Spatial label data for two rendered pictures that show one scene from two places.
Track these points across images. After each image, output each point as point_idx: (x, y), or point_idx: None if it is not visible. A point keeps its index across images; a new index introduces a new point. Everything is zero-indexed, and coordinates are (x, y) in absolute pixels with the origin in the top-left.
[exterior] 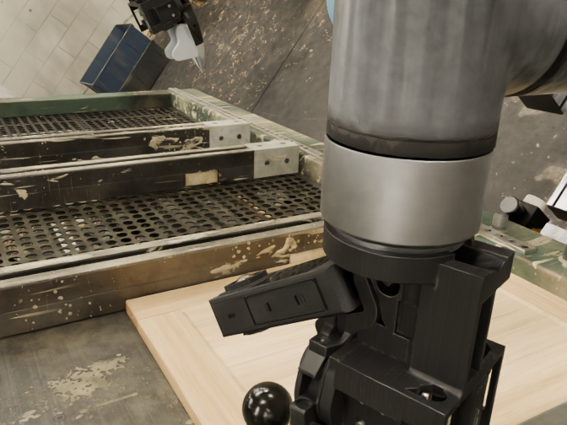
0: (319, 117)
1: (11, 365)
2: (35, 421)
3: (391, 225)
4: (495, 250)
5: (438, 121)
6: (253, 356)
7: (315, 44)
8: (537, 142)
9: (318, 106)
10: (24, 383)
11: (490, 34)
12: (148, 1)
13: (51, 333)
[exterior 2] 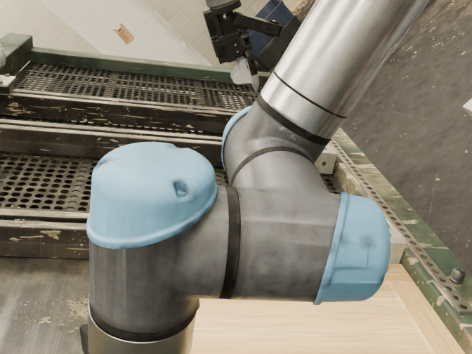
0: (402, 112)
1: (54, 279)
2: (47, 325)
3: None
4: None
5: (116, 319)
6: (197, 328)
7: (420, 47)
8: None
9: (404, 103)
10: (54, 295)
11: (147, 283)
12: (220, 40)
13: (88, 264)
